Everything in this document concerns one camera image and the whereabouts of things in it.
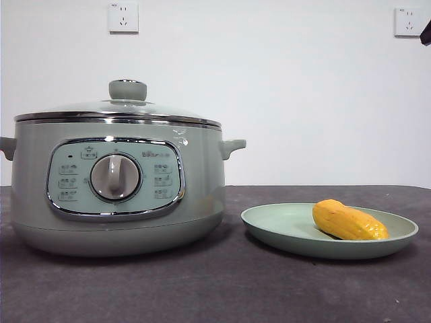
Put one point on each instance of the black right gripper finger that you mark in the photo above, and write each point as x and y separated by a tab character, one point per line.
427	34

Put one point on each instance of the yellow corn cob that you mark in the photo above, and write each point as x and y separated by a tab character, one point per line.
347	220

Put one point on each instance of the glass lid with round knob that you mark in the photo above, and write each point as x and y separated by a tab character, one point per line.
128	89

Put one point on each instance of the pale green round plate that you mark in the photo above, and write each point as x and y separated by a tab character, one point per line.
283	222

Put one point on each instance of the pale green electric steamer pot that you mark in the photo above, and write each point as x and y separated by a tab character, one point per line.
202	188

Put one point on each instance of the white wall socket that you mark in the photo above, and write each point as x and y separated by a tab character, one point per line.
407	22
123	17

